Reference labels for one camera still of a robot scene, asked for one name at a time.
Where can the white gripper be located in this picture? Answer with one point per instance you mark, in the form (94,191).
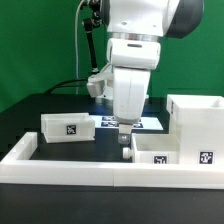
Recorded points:
(129,92)

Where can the white drawer box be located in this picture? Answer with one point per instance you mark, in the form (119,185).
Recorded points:
(153,149)
(67,127)

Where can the white drawer cabinet frame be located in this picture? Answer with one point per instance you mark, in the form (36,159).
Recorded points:
(198,123)

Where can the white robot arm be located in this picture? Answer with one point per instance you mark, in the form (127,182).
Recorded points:
(150,20)

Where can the paper sheet with markers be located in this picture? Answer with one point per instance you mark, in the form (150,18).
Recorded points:
(145,123)

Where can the white U-shaped fence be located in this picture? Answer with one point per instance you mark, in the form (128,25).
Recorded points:
(18,167)

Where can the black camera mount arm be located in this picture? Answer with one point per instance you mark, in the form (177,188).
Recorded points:
(89,25)

